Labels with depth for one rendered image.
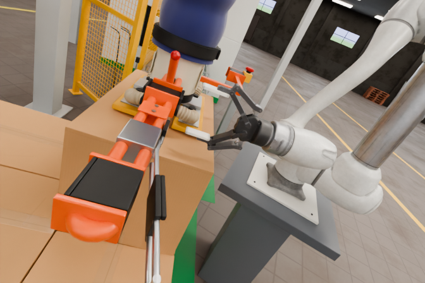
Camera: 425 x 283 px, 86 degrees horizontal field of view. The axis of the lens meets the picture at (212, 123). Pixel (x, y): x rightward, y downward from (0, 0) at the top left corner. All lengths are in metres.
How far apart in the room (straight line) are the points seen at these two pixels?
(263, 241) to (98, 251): 0.72
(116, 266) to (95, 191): 0.61
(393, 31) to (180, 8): 0.63
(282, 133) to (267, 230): 0.66
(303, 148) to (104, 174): 0.49
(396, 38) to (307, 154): 0.44
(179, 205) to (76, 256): 0.35
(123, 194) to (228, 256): 1.12
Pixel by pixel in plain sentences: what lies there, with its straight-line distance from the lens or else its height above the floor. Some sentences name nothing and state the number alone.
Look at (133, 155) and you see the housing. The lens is 0.40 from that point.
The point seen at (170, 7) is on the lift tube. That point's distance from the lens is 0.74.
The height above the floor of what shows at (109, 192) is 1.10.
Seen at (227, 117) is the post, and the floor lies 0.59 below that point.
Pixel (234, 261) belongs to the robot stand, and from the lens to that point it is 1.38.
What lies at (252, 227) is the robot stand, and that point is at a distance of 1.19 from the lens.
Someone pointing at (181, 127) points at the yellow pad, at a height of 0.97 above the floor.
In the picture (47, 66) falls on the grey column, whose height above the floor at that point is 0.45.
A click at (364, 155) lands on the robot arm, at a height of 1.08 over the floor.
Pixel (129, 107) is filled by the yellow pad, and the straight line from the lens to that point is 0.75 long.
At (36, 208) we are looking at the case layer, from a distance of 1.01.
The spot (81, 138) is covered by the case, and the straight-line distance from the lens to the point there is 0.67.
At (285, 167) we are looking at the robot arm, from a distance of 1.05.
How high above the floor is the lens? 1.32
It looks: 25 degrees down
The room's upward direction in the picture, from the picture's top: 24 degrees clockwise
